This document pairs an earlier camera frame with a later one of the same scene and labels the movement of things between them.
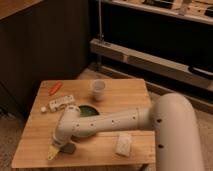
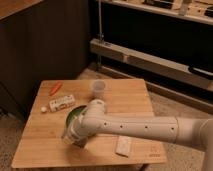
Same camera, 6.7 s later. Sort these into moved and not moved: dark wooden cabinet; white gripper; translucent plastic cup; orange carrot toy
Moved: white gripper
Not moved: dark wooden cabinet; orange carrot toy; translucent plastic cup
